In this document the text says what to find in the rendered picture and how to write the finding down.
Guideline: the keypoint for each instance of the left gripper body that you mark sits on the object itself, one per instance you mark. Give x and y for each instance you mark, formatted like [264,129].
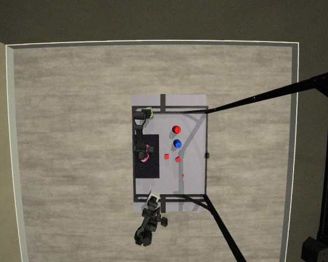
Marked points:
[154,220]

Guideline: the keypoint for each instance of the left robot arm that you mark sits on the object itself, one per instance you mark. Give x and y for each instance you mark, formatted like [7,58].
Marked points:
[144,231]

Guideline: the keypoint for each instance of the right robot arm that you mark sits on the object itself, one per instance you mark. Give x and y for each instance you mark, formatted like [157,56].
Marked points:
[141,146]

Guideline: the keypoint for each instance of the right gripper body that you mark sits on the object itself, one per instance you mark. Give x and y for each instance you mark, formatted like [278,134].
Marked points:
[150,149]

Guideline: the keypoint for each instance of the dark grey mat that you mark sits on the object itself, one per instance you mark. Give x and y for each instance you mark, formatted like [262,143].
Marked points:
[149,168]

